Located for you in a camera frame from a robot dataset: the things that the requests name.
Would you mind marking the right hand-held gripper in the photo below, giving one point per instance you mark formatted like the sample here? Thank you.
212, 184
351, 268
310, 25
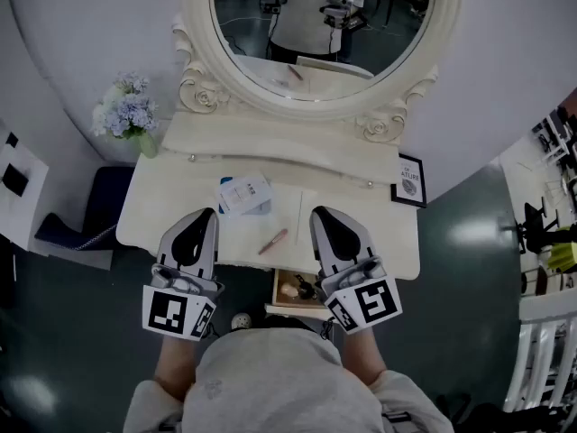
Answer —
374, 305

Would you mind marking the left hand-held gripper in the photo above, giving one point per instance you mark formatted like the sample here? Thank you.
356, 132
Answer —
167, 311

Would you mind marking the pink lipstick pen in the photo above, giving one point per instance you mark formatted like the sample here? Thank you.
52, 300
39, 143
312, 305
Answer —
273, 242

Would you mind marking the wooden drawer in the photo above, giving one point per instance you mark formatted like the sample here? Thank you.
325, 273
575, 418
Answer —
284, 311

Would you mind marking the person's left forearm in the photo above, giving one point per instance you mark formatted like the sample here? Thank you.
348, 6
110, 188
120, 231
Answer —
178, 363

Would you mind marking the person's right forearm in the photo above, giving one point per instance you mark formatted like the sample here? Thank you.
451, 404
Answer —
363, 359

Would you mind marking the cream vanity table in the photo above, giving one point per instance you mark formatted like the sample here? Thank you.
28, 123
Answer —
342, 223

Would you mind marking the black hair clip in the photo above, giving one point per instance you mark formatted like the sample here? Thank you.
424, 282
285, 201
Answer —
305, 287

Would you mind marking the beige makeup sponge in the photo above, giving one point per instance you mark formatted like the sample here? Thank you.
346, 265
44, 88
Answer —
290, 291

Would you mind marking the blue sachet packet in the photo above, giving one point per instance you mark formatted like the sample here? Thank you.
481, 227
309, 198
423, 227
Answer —
266, 208

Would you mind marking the white perforated clog shoe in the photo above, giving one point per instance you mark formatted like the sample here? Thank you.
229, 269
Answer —
241, 321

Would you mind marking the navy upholstered chair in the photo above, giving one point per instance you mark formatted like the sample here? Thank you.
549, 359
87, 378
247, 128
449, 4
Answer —
108, 205

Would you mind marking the black framed picture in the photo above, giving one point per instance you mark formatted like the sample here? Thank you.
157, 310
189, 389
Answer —
409, 181

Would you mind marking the pale green vase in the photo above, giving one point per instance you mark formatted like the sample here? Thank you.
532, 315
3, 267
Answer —
148, 144

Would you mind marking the cream oval mirror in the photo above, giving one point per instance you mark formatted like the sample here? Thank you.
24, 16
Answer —
324, 106

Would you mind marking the pale blue flower bouquet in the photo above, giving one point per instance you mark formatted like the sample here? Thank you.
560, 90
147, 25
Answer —
126, 111

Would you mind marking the person's grey shirt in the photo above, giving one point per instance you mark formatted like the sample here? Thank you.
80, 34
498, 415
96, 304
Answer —
279, 386

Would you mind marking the black office chair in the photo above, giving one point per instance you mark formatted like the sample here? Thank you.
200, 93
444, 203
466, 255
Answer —
455, 406
538, 228

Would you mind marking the lime green table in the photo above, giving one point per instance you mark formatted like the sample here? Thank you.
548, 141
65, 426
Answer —
563, 257

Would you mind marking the white railing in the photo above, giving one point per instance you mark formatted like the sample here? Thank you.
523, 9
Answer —
541, 359

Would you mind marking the white office desk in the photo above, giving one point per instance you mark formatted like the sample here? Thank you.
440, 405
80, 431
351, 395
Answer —
556, 138

